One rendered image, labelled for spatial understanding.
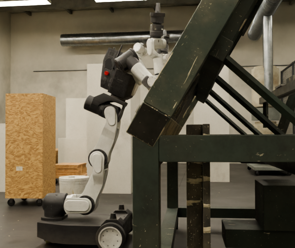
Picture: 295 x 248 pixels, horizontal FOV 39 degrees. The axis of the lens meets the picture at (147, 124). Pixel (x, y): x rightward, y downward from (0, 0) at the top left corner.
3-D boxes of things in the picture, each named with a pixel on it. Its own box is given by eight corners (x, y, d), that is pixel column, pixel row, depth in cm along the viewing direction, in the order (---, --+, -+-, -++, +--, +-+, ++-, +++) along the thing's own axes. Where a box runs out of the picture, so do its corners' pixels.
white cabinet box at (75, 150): (77, 174, 825) (77, 138, 826) (106, 174, 817) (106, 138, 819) (64, 178, 745) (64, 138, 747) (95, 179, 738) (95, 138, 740)
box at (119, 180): (102, 185, 655) (102, 73, 659) (140, 185, 647) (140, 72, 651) (86, 193, 565) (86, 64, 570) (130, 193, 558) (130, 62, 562)
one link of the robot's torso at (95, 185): (71, 212, 301) (88, 148, 301) (79, 207, 321) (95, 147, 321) (92, 219, 299) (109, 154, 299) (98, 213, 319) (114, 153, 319)
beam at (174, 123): (175, 139, 360) (164, 133, 361) (182, 127, 359) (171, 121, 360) (152, 148, 140) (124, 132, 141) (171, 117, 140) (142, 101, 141)
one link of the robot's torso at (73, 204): (63, 214, 302) (63, 196, 302) (71, 209, 321) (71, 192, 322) (91, 215, 299) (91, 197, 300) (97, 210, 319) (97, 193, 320)
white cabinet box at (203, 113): (194, 177, 756) (193, 64, 761) (227, 178, 748) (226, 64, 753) (194, 181, 696) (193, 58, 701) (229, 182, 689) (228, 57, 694)
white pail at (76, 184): (65, 210, 436) (65, 165, 437) (93, 211, 432) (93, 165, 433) (54, 216, 405) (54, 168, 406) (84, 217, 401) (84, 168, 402)
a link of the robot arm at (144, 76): (148, 94, 273) (127, 71, 280) (156, 95, 284) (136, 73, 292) (160, 80, 269) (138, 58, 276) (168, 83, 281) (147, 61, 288)
